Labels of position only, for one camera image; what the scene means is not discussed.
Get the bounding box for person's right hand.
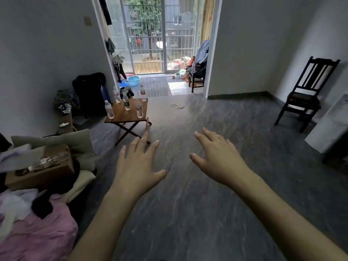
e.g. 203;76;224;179
189;127;258;190

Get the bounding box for person's left hand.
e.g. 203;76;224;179
109;130;168;201

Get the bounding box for person's right forearm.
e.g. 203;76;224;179
231;171;348;261

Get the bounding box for person's left forearm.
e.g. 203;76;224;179
67;187;136;261

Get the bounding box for wooden folding table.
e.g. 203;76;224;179
104;98;152;146

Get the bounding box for cream cushion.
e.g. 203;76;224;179
11;129;97;204

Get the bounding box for pile of clothes and shoes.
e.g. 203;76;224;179
119;86;135;100

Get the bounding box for dark blue suitcase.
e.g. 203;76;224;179
100;84;112;104

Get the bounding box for crumpled clear plastic bottle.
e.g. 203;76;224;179
27;151;69;171

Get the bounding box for small dark stool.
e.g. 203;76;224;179
188;70;205;93

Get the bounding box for long wooden bench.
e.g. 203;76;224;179
56;104;79;135

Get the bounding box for brown cardboard box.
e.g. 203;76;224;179
4;144;75;191

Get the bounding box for black jacket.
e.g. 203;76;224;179
72;72;107;119

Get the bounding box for heap of plastic bags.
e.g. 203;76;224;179
171;55;196;80

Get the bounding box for dark wooden chair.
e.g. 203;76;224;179
274;56;341;133

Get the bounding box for gray clothes heap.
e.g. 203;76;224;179
54;89;80;106

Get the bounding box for hanging clothes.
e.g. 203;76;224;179
105;38;128;83

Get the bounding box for blue gray garment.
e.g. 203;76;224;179
194;39;210;71

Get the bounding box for pink blanket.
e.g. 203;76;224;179
0;194;79;261

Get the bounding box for heap of white crumpled sheets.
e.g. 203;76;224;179
0;144;45;174

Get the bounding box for glass sliding door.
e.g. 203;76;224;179
104;0;203;75

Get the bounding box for yellow curtain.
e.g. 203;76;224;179
200;0;217;44

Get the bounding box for black hanging garment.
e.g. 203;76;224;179
97;0;113;26

